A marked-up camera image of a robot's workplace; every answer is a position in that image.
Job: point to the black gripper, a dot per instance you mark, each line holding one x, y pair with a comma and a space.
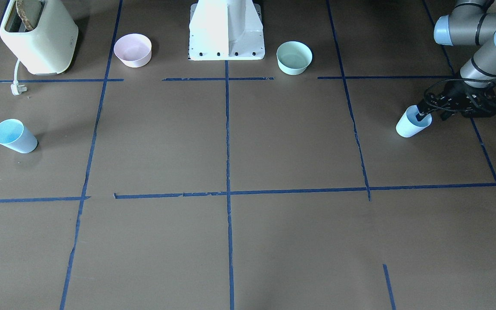
453, 93

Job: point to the light blue cup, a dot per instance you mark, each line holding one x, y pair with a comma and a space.
16, 136
408, 125

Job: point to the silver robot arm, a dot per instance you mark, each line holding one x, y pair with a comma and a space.
470, 23

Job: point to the mint green bowl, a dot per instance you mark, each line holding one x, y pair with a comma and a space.
293, 57

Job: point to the pink bowl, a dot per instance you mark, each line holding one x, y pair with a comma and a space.
134, 50

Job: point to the cream white toaster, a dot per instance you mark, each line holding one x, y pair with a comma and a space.
49, 48

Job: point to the toast slice in toaster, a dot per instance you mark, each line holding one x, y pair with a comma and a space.
28, 11

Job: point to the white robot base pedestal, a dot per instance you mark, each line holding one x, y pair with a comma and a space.
226, 30

